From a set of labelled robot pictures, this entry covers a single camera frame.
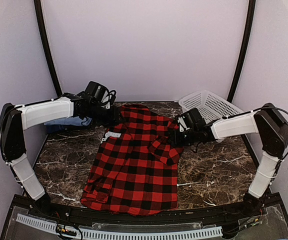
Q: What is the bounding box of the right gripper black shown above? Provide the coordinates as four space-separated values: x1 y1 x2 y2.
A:
166 127 198 147

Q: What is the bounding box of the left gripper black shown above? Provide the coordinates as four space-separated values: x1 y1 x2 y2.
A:
84 101 126 128

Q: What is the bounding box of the red black plaid shirt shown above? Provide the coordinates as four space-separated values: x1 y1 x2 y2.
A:
80 104 184 216

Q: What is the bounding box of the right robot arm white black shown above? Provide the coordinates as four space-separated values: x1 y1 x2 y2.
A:
168 103 288 217

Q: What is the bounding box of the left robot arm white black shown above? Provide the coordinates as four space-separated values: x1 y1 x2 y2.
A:
0 81 122 218

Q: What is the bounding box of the folded light blue shirt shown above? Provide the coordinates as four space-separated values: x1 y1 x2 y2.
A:
44 116 92 127

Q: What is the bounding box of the white plastic mesh basket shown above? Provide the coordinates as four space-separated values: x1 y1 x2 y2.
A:
178 90 244 123

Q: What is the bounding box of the folded dark navy shirt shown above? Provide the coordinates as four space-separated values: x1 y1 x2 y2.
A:
45 125 91 134

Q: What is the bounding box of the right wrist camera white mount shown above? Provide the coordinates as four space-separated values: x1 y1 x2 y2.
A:
177 116 187 132

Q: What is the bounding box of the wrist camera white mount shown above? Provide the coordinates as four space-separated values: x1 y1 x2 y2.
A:
177 116 187 132
101 90 117 109

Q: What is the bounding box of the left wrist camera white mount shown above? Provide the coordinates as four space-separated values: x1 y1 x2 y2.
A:
101 90 117 109

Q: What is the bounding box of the white slotted cable duct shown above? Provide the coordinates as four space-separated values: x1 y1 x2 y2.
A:
16 213 223 240

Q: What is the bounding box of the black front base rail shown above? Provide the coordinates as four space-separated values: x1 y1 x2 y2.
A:
4 193 288 235

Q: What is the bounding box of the left black frame post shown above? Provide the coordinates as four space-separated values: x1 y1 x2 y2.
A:
33 0 63 97

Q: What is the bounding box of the black frame post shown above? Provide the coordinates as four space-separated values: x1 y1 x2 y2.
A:
226 0 257 103
33 0 63 97

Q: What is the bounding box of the right black frame post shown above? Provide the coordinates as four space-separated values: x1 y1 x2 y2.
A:
226 0 257 103

